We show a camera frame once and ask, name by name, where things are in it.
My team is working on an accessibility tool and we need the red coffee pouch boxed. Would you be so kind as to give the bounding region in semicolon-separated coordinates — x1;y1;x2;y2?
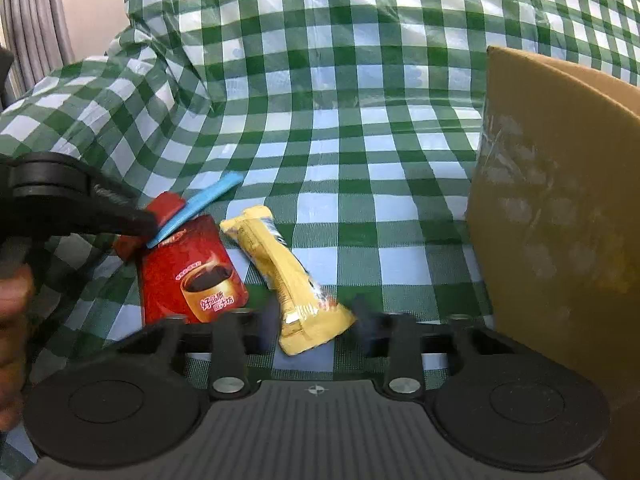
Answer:
140;214;250;326

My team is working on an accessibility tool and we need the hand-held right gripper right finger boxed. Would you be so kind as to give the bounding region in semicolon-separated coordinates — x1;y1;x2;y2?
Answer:
352;300;523;400

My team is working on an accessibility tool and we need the yellow snack packet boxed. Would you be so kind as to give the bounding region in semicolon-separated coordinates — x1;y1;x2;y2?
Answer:
220;205;357;357

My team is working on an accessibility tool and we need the small red snack packet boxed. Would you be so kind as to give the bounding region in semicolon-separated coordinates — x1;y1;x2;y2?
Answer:
112;192;187;263

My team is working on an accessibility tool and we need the white ribbed radiator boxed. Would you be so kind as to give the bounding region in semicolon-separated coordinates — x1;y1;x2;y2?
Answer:
0;0;76;111

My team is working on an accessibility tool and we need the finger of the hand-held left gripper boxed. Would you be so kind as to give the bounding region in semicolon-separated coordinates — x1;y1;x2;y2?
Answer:
9;152;158;238

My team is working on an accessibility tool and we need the person's left hand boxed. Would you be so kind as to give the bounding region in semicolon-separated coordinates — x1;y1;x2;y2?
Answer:
0;260;37;433

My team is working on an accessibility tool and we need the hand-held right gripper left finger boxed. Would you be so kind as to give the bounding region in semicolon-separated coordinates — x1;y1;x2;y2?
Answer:
117;307;275;401

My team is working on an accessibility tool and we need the blue stick packet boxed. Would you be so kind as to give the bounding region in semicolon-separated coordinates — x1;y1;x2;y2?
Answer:
146;172;244;249

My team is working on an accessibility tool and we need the cardboard box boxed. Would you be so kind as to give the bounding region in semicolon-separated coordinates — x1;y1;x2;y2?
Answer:
465;45;640;480

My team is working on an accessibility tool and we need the green checked cloth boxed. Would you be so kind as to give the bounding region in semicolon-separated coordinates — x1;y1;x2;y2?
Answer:
0;0;640;480

